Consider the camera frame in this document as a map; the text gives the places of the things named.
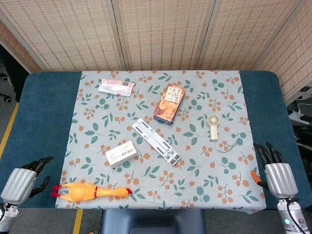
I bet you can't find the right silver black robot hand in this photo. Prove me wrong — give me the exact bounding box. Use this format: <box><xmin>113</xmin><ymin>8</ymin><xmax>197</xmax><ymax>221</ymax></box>
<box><xmin>250</xmin><ymin>142</ymin><xmax>299</xmax><ymax>200</ymax></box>

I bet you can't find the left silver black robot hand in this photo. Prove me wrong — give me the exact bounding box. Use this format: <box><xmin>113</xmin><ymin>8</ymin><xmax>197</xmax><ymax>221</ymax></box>
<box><xmin>0</xmin><ymin>156</ymin><xmax>55</xmax><ymax>206</ymax></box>

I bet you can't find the white handheld fan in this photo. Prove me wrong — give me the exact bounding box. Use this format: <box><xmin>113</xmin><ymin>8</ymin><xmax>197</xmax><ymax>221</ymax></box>
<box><xmin>206</xmin><ymin>114</ymin><xmax>239</xmax><ymax>154</ymax></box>

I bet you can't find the yellow rubber chicken toy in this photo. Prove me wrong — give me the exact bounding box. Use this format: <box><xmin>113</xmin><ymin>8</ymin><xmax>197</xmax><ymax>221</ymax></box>
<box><xmin>50</xmin><ymin>182</ymin><xmax>134</xmax><ymax>203</ymax></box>

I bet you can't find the blue table cover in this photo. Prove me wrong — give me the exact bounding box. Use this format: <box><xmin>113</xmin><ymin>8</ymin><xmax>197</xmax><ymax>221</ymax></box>
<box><xmin>0</xmin><ymin>70</ymin><xmax>308</xmax><ymax>211</ymax></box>

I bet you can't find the white cardboard product box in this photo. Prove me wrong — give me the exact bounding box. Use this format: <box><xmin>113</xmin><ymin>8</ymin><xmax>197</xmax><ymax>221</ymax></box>
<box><xmin>105</xmin><ymin>140</ymin><xmax>137</xmax><ymax>169</ymax></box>

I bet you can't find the black office chair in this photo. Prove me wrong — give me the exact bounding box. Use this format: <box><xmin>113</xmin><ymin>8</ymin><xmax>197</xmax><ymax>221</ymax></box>
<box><xmin>0</xmin><ymin>45</ymin><xmax>30</xmax><ymax>103</ymax></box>

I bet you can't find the woven bamboo screen panel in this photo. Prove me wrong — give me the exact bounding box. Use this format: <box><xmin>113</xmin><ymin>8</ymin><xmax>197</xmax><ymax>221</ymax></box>
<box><xmin>0</xmin><ymin>19</ymin><xmax>33</xmax><ymax>74</ymax></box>
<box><xmin>196</xmin><ymin>0</ymin><xmax>302</xmax><ymax>72</ymax></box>
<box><xmin>253</xmin><ymin>0</ymin><xmax>312</xmax><ymax>106</ymax></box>
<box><xmin>0</xmin><ymin>0</ymin><xmax>126</xmax><ymax>73</ymax></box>
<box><xmin>111</xmin><ymin>0</ymin><xmax>216</xmax><ymax>72</ymax></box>

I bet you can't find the floral print tablecloth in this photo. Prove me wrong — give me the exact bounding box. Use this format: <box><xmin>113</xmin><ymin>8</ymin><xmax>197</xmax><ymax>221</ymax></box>
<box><xmin>55</xmin><ymin>70</ymin><xmax>267</xmax><ymax>215</ymax></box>

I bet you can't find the white folding laptop stand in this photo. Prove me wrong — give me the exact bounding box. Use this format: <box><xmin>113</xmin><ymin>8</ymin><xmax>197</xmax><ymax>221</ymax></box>
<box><xmin>131</xmin><ymin>118</ymin><xmax>182</xmax><ymax>167</ymax></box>

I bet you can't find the orange blue cookie box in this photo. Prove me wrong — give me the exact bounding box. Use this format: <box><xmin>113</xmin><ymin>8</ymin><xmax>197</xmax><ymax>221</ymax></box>
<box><xmin>153</xmin><ymin>82</ymin><xmax>187</xmax><ymax>126</ymax></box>

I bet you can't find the pink white snack packet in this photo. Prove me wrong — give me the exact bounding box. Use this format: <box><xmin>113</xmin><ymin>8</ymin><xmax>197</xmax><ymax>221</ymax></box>
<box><xmin>97</xmin><ymin>78</ymin><xmax>136</xmax><ymax>97</ymax></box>

